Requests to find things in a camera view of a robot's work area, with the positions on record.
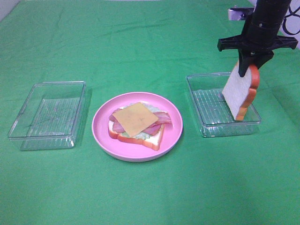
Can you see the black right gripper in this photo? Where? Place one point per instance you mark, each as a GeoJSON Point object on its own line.
{"type": "Point", "coordinates": [255, 49]}

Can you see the toy bread slice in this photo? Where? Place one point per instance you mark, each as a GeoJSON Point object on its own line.
{"type": "Point", "coordinates": [153, 142]}
{"type": "Point", "coordinates": [239, 92]}

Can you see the toy bacon strip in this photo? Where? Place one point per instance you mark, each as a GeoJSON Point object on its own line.
{"type": "Point", "coordinates": [163, 118]}
{"type": "Point", "coordinates": [141, 135]}

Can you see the yellow toy cheese slice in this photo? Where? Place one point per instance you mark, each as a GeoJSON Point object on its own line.
{"type": "Point", "coordinates": [133, 119]}

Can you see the toy lettuce leaf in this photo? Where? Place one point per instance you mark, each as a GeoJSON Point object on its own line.
{"type": "Point", "coordinates": [137, 121]}

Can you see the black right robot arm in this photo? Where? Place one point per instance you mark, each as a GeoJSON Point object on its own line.
{"type": "Point", "coordinates": [267, 18]}

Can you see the right clear plastic container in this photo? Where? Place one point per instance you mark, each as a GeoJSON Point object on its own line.
{"type": "Point", "coordinates": [213, 116]}

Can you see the clear plastic container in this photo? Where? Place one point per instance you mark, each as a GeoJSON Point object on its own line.
{"type": "Point", "coordinates": [213, 116]}
{"type": "Point", "coordinates": [50, 117]}

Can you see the green tablecloth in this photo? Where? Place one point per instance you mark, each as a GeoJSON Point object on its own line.
{"type": "Point", "coordinates": [124, 46]}

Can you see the pink round plate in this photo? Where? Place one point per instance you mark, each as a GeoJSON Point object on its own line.
{"type": "Point", "coordinates": [135, 152]}

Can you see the left clear plastic container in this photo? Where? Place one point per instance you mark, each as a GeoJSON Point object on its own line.
{"type": "Point", "coordinates": [50, 117]}

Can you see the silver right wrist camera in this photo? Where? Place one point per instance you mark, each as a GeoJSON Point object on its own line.
{"type": "Point", "coordinates": [239, 13]}

